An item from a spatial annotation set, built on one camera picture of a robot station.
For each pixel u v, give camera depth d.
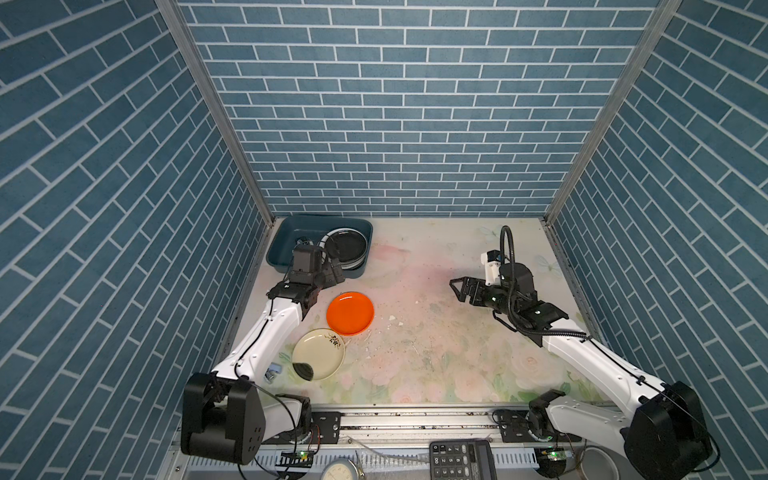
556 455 0.71
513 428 0.73
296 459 0.72
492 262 0.73
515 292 0.61
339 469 0.65
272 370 0.82
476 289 0.72
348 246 1.07
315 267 0.66
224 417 0.39
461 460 0.68
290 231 1.15
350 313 0.94
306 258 0.63
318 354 0.85
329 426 0.74
